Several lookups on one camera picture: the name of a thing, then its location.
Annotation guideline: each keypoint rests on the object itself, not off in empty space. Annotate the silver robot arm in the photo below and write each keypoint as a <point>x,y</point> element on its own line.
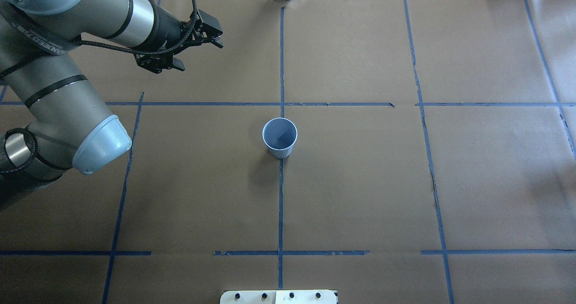
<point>73,126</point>

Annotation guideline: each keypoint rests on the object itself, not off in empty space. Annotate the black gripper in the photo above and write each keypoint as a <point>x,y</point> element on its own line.
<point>168,33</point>

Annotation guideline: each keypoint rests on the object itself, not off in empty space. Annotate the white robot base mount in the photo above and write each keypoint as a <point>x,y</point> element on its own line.
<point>314,296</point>

